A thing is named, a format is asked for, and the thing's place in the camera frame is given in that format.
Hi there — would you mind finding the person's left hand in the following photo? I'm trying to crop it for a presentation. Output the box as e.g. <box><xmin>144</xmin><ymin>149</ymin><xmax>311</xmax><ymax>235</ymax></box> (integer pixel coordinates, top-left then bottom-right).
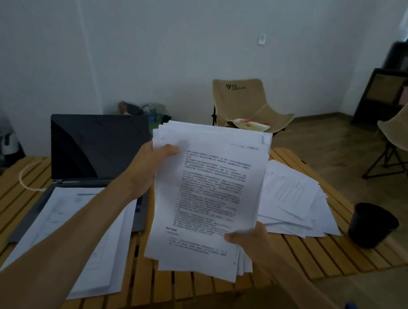
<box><xmin>119</xmin><ymin>137</ymin><xmax>182</xmax><ymax>206</ymax></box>

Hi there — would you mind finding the person's right hand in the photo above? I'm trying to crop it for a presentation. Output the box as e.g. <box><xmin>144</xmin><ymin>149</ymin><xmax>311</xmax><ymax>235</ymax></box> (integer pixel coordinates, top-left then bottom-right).
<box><xmin>219</xmin><ymin>217</ymin><xmax>294</xmax><ymax>283</ymax></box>

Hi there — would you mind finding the grey laptop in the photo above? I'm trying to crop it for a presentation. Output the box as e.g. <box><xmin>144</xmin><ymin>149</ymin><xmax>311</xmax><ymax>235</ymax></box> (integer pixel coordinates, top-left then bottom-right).
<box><xmin>5</xmin><ymin>101</ymin><xmax>159</xmax><ymax>262</ymax></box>

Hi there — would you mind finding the pile of white papers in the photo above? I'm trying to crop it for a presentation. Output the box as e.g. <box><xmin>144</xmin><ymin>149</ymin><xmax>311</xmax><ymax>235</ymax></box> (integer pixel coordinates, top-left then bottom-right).
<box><xmin>255</xmin><ymin>158</ymin><xmax>350</xmax><ymax>243</ymax></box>

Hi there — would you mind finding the sorted text document stack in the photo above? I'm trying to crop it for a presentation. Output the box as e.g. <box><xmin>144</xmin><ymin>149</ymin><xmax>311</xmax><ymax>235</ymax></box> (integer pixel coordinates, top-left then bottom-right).
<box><xmin>135</xmin><ymin>118</ymin><xmax>273</xmax><ymax>286</ymax></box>

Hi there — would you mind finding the thin stack of sorted sheets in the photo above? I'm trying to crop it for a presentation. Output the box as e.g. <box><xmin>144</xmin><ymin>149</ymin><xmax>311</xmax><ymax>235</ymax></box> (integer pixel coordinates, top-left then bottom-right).
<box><xmin>0</xmin><ymin>176</ymin><xmax>139</xmax><ymax>307</ymax></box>

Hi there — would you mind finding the white charging cable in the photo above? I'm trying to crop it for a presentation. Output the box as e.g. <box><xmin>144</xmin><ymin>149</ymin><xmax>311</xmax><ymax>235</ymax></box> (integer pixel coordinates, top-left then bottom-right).
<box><xmin>18</xmin><ymin>158</ymin><xmax>55</xmax><ymax>193</ymax></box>

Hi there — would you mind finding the person's left forearm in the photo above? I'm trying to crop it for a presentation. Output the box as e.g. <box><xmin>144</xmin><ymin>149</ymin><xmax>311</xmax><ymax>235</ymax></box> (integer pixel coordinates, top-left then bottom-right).
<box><xmin>0</xmin><ymin>168</ymin><xmax>141</xmax><ymax>309</ymax></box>

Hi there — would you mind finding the black plastic pot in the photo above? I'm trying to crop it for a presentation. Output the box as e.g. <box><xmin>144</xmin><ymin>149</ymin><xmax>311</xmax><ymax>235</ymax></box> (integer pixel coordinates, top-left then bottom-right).
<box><xmin>346</xmin><ymin>201</ymin><xmax>402</xmax><ymax>254</ymax></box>

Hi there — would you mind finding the red and white booklet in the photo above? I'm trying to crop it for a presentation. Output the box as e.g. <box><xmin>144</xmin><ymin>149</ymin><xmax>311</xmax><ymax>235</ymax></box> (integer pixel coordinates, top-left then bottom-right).
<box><xmin>231</xmin><ymin>117</ymin><xmax>272</xmax><ymax>133</ymax></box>

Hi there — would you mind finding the black shelf unit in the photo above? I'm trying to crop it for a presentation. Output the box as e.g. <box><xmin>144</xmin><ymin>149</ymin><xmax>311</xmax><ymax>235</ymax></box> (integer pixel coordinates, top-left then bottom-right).
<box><xmin>351</xmin><ymin>33</ymin><xmax>408</xmax><ymax>132</ymax></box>

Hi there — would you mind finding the woven storage basket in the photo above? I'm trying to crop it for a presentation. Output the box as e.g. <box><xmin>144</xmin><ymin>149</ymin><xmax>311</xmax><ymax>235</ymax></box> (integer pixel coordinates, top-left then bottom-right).
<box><xmin>366</xmin><ymin>72</ymin><xmax>408</xmax><ymax>105</ymax></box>

